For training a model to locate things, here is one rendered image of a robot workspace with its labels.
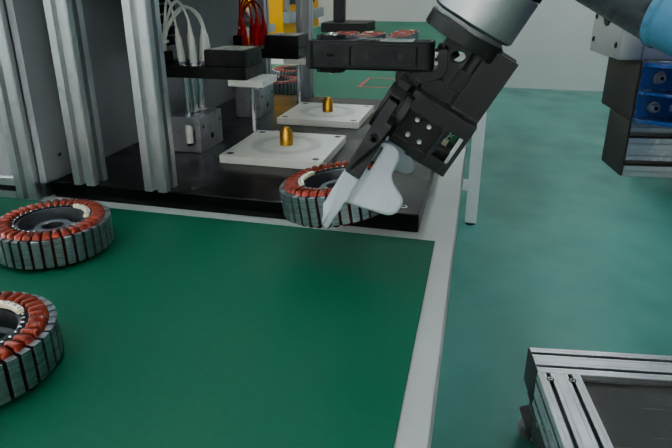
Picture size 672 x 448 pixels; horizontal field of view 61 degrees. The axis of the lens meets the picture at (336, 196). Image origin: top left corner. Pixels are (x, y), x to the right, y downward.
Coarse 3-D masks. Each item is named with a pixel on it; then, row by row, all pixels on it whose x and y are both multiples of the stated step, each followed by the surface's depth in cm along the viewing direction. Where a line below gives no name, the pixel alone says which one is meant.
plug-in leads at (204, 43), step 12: (168, 0) 79; (168, 12) 80; (180, 12) 82; (192, 12) 81; (168, 24) 81; (192, 36) 80; (204, 36) 82; (180, 48) 82; (192, 48) 80; (204, 48) 82; (168, 60) 83; (180, 60) 82; (192, 60) 81; (204, 60) 83
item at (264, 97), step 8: (240, 88) 106; (248, 88) 106; (256, 88) 106; (264, 88) 107; (272, 88) 111; (240, 96) 106; (248, 96) 106; (256, 96) 105; (264, 96) 108; (272, 96) 112; (240, 104) 107; (248, 104) 106; (256, 104) 106; (264, 104) 108; (272, 104) 112; (240, 112) 107; (248, 112) 107; (256, 112) 107; (264, 112) 108
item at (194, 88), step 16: (224, 48) 81; (240, 48) 81; (256, 48) 82; (176, 64) 82; (208, 64) 80; (224, 64) 80; (240, 64) 79; (256, 64) 83; (192, 80) 85; (240, 80) 80; (256, 80) 80; (272, 80) 83; (192, 96) 86
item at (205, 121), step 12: (204, 108) 89; (216, 108) 89; (180, 120) 84; (192, 120) 83; (204, 120) 85; (216, 120) 88; (180, 132) 84; (204, 132) 85; (216, 132) 89; (180, 144) 85; (204, 144) 85; (216, 144) 89
